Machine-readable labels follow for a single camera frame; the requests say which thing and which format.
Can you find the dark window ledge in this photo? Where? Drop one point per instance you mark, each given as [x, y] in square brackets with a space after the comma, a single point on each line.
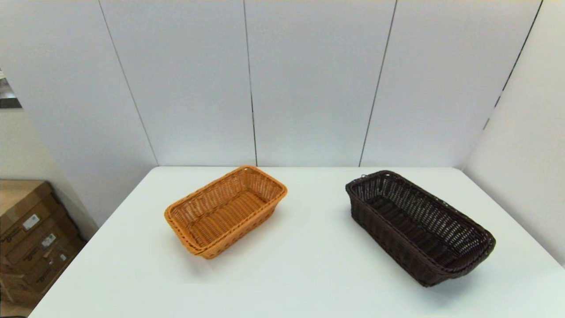
[8, 98]

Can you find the orange wicker basket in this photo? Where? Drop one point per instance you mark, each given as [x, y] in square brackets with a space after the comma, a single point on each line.
[220, 216]

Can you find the small cardboard box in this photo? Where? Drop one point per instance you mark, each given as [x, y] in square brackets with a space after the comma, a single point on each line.
[11, 289]

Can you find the dark brown wicker basket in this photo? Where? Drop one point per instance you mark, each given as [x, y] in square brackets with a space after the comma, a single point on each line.
[419, 229]

